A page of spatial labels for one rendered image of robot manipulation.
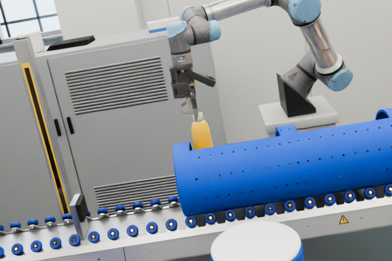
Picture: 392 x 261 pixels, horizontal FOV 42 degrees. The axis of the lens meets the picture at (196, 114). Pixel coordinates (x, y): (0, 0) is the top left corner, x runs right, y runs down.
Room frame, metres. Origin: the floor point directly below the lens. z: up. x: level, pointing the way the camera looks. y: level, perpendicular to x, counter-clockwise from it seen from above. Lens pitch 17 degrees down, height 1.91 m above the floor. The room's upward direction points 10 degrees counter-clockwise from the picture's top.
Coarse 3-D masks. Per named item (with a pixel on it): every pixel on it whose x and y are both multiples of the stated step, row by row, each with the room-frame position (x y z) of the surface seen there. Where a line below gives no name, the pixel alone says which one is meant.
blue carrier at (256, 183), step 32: (288, 128) 1.81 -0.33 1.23; (352, 128) 1.74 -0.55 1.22; (384, 128) 1.72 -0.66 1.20; (192, 160) 1.75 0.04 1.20; (224, 160) 1.73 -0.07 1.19; (256, 160) 1.71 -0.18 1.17; (288, 160) 1.70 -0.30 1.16; (320, 160) 1.69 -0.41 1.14; (352, 160) 1.68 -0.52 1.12; (384, 160) 1.67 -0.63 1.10; (192, 192) 1.70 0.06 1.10; (224, 192) 1.69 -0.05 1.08; (256, 192) 1.69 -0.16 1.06; (288, 192) 1.70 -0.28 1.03; (320, 192) 1.71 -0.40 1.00
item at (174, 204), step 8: (136, 208) 1.93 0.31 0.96; (152, 208) 1.94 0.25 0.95; (160, 208) 1.94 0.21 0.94; (104, 216) 1.95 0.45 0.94; (112, 216) 1.96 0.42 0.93; (32, 224) 1.96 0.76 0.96; (48, 224) 1.95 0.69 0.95; (56, 224) 1.96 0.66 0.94; (64, 224) 1.97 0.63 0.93; (0, 232) 1.96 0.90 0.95; (8, 232) 1.98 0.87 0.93
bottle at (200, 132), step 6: (198, 120) 1.83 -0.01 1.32; (204, 120) 1.85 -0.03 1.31; (192, 126) 1.83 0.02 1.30; (198, 126) 1.82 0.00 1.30; (204, 126) 1.82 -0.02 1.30; (192, 132) 1.83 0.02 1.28; (198, 132) 1.81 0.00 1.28; (204, 132) 1.81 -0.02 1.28; (210, 132) 1.84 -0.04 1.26; (192, 138) 1.84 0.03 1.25; (198, 138) 1.81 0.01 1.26; (204, 138) 1.81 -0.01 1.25; (210, 138) 1.83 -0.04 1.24; (198, 144) 1.82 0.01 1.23; (204, 144) 1.81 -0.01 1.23; (210, 144) 1.82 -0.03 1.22; (210, 156) 1.82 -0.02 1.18
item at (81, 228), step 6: (78, 198) 1.87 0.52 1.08; (84, 198) 1.89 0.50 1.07; (72, 204) 1.81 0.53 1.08; (78, 204) 1.82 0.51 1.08; (84, 204) 1.87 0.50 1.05; (72, 210) 1.81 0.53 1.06; (78, 210) 1.81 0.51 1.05; (84, 210) 1.85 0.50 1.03; (72, 216) 1.81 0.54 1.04; (78, 216) 1.81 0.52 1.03; (84, 216) 1.83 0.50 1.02; (78, 222) 1.81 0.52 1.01; (84, 222) 1.86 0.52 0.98; (78, 228) 1.81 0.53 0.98; (84, 228) 1.84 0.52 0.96; (78, 234) 1.81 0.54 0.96; (84, 234) 1.83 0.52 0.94
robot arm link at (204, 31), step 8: (200, 16) 1.92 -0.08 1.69; (192, 24) 1.86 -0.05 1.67; (200, 24) 1.85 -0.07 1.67; (208, 24) 1.86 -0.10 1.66; (216, 24) 1.86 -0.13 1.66; (192, 32) 1.83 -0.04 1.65; (200, 32) 1.83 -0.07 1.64; (208, 32) 1.84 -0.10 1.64; (216, 32) 1.85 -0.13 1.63; (200, 40) 1.84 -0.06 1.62; (208, 40) 1.85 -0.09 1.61
